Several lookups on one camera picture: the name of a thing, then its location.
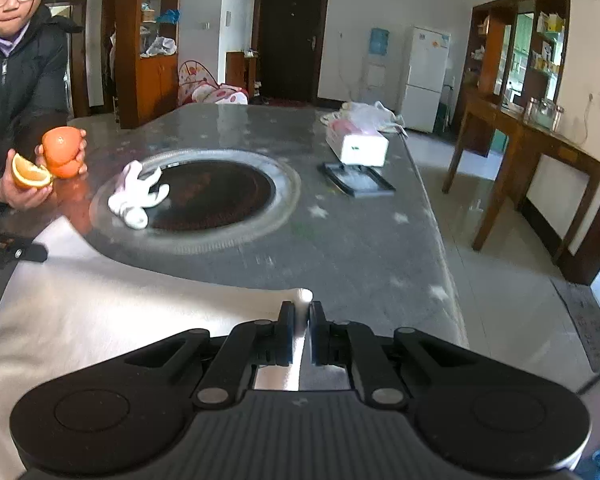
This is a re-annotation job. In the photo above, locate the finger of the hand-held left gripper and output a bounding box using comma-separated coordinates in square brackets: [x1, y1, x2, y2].
[2, 240, 48, 264]

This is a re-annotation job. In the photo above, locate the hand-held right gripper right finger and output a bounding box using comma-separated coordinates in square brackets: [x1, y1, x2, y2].
[309, 302, 477, 409]

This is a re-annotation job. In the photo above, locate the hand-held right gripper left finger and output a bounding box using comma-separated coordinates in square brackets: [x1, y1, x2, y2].
[124, 302, 296, 409]

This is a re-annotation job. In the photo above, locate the cream garment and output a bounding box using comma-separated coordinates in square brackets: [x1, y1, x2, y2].
[0, 215, 351, 480]

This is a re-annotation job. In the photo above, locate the orange slice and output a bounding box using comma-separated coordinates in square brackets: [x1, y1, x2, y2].
[11, 152, 54, 191]

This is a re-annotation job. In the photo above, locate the small white cloth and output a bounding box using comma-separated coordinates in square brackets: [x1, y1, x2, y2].
[107, 161, 171, 231]

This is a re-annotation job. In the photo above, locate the round black hotplate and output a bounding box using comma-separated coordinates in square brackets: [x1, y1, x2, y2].
[89, 147, 302, 256]

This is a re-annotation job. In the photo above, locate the black flat tray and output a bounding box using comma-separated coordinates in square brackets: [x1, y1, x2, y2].
[317, 161, 397, 198]

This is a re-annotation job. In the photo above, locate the white tissue box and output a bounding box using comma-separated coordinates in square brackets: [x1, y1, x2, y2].
[326, 119, 388, 167]

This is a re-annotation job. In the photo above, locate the wooden interior door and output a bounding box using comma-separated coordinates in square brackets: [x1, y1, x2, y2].
[47, 0, 91, 118]

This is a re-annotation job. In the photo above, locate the narrow wooden shelf cabinet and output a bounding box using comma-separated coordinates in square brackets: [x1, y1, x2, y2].
[115, 0, 185, 130]

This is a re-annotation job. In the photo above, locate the white plastic bag with pink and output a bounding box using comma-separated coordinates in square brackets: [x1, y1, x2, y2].
[321, 101, 408, 136]

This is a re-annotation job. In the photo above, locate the pink dotted play tent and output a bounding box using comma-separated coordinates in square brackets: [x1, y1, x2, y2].
[177, 59, 251, 106]

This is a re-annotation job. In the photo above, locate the white water dispenser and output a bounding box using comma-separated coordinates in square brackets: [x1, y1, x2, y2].
[362, 27, 391, 106]

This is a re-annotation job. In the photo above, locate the small wooden cabinet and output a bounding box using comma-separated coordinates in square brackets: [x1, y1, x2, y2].
[226, 50, 258, 96]

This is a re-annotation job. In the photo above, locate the grey doormat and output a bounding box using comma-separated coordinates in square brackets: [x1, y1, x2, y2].
[550, 277, 600, 373]

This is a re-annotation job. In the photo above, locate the white refrigerator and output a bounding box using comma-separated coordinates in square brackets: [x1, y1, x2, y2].
[400, 25, 452, 134]

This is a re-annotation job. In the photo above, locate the dark wooden entrance door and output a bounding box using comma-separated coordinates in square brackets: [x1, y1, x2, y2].
[252, 0, 331, 106]

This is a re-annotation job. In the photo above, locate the blue water bottle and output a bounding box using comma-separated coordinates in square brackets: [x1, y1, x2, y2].
[369, 28, 390, 56]

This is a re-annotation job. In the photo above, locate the wooden side table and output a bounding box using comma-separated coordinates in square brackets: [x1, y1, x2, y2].
[442, 85, 600, 266]

